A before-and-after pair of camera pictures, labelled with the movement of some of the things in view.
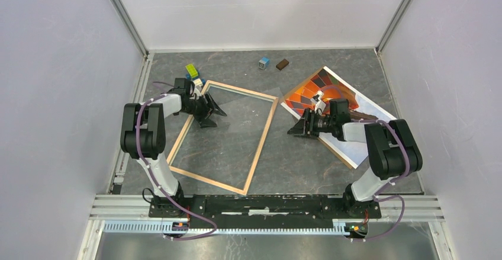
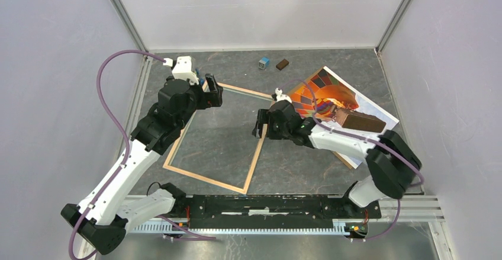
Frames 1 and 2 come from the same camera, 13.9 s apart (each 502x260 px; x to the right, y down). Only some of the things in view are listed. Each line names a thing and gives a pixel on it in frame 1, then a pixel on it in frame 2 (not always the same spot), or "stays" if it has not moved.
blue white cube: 263,63 stays
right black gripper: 301,128 -> 264,116
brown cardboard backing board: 335,154 stays
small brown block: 282,64 stays
